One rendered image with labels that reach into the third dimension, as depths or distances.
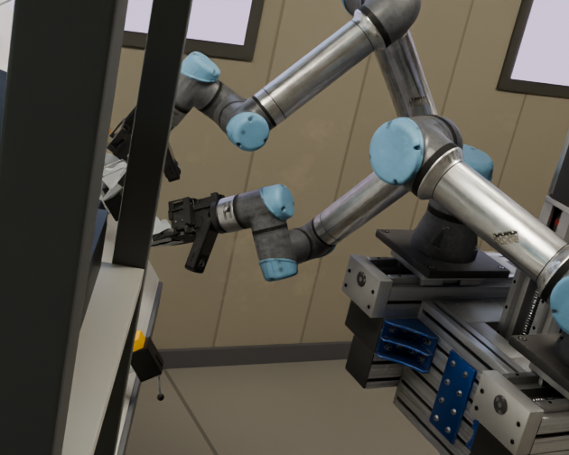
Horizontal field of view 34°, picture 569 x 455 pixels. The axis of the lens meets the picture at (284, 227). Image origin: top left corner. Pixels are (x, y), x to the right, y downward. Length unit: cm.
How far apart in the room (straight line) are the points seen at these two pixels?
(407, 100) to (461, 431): 71
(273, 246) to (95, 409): 121
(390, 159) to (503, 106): 236
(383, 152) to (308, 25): 177
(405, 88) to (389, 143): 41
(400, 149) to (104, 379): 99
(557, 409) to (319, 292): 225
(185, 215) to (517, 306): 73
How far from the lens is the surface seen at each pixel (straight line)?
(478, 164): 203
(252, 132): 179
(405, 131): 164
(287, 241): 191
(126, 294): 90
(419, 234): 208
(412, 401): 212
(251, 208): 190
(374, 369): 210
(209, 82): 190
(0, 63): 198
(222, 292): 365
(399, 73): 204
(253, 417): 352
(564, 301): 156
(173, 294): 357
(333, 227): 195
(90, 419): 71
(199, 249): 197
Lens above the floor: 185
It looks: 20 degrees down
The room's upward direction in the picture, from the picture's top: 13 degrees clockwise
